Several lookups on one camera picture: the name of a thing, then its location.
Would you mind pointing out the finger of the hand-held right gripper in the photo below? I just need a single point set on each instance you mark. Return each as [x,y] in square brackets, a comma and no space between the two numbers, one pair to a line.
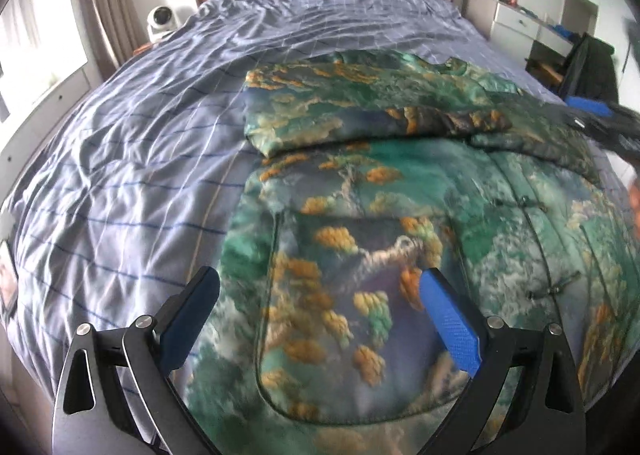
[590,106]
[605,130]

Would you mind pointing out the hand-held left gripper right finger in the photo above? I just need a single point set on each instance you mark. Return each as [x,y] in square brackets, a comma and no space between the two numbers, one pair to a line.
[452,325]

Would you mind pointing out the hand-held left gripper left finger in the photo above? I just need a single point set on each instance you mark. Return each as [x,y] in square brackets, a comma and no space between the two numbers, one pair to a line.
[182,330]

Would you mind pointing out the green printed padded jacket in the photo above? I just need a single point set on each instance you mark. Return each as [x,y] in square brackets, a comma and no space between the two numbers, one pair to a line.
[360,215]

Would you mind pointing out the dark jacket on chair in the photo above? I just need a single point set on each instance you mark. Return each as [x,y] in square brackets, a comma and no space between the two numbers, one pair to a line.
[592,70]

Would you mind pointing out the wooden chair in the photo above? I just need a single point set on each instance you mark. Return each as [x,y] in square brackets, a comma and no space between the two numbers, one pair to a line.
[547,70]

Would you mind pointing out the white desk with drawers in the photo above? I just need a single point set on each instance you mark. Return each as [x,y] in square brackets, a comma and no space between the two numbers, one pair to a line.
[520,22]

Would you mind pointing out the blue striped bed sheet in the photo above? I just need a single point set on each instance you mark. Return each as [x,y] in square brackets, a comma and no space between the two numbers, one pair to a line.
[150,150]

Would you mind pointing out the orange wooden nightstand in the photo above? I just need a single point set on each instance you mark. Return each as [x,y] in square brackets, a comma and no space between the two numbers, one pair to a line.
[142,49]

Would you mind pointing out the window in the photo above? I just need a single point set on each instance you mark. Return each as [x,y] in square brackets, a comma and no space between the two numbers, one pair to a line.
[35,35]

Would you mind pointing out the beige curtain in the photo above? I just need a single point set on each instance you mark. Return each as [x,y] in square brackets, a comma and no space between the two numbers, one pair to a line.
[107,0]

